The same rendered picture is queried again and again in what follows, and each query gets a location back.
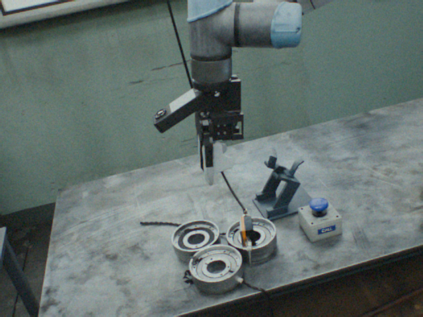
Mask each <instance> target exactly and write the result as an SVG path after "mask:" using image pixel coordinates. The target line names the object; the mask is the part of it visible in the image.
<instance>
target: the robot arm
mask: <svg viewBox="0 0 423 317"><path fill-rule="evenodd" d="M331 1H334V0H253V2H252V3H233V0H188V18H187V22H188V31H189V44H190V68H191V77H192V86H193V88H192V89H191V90H189V91H188V92H187V93H186V94H184V95H183V96H181V97H180V98H178V99H176V100H175V101H173V102H171V103H170V104H169V105H167V106H165V107H164V108H162V109H160V110H159V111H158V112H156V113H155V114H153V117H152V118H153V125H154V126H155V127H156V128H157V129H158V130H159V132H160V133H164V132H165V131H166V130H168V129H170V128H171V127H173V126H174V125H176V124H178V123H180V122H181V121H182V120H184V119H186V118H187V117H189V115H191V114H193V113H194V117H195V126H196V136H197V144H198V156H199V161H200V167H201V169H202V170H203V171H204V178H205V179H206V181H207V182H208V184H209V186H213V175H214V174H217V173H219V172H223V171H224V170H228V169H230V168H232V167H233V166H234V163H235V161H234V158H233V157H230V156H227V155H224V153H225V152H226V151H227V145H226V144H223V143H218V142H217V141H220V140H222V141H230V140H232V141H236V140H243V139H244V130H243V113H242V112H241V80H240V79H238V77H237V76H236V75H232V48H276V49H282V48H295V47H297V46H298V45H299V44H300V42H301V16H302V15H304V14H307V13H309V12H311V11H313V10H315V9H317V8H319V7H321V6H323V5H326V4H327V3H330V2H331ZM237 122H241V133H239V128H238V127H237ZM234 133H239V134H234Z"/></svg>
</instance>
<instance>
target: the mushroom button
mask: <svg viewBox="0 0 423 317"><path fill-rule="evenodd" d="M309 207H310V208H311V210H313V211H316V212H317V213H322V212H323V211H324V210H325V209H327V208H328V201H327V200H326V199H325V198H322V197H316V198H313V199H312V200H311V201H310V202H309Z"/></svg>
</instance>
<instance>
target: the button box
mask: <svg viewBox="0 0 423 317"><path fill-rule="evenodd" d="M298 213H299V224H300V225H301V227H302V229H303V230H304V232H305V234H306V235H307V237H308V239H309V240H310V241H311V243H314V242H318V241H322V240H326V239H328V238H332V237H333V236H338V235H340V234H342V217H341V216H340V215H339V214H338V213H337V212H336V209H335V208H334V207H333V206H332V205H331V204H330V202H329V201H328V208H327V209H325V210H324V211H323V212H322V213H317V212H316V211H313V210H311V208H310V207H309V205H306V206H303V207H299V208H298Z"/></svg>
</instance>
